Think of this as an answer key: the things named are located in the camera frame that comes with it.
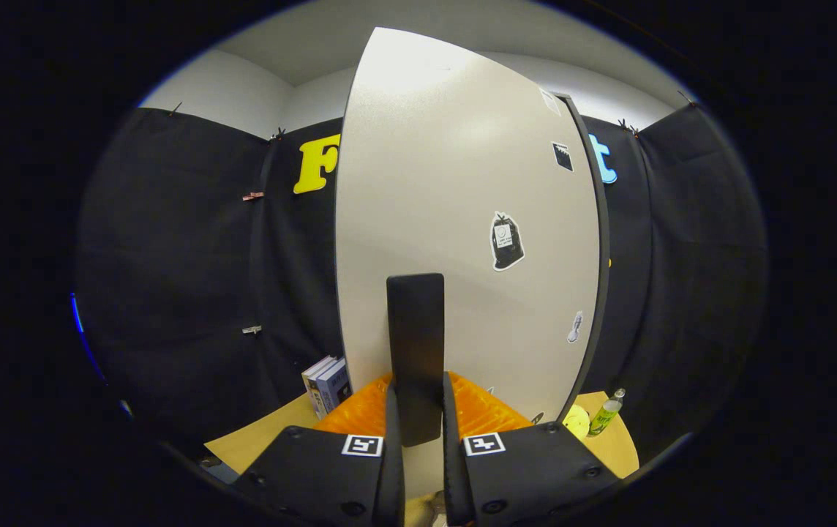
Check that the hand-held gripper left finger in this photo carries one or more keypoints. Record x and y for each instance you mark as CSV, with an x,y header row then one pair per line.
x,y
395,468

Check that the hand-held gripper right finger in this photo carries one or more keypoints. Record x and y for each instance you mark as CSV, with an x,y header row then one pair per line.
x,y
451,468

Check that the grey shoe cabinet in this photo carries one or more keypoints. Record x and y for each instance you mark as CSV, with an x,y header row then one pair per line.
x,y
603,249

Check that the beige shoe cabinet door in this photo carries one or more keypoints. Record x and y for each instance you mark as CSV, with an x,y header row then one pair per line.
x,y
426,183

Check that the white book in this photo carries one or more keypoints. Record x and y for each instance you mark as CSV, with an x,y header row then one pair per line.
x,y
313,382

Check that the green spray bottle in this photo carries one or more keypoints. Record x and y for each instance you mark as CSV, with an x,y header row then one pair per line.
x,y
603,417

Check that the silver clip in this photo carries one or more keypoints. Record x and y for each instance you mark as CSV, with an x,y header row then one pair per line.
x,y
252,330

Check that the black backdrop cloth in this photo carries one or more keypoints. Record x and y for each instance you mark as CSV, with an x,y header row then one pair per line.
x,y
170,256

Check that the black clip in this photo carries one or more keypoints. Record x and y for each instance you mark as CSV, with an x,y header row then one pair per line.
x,y
277,134
174,110
627,127
688,99

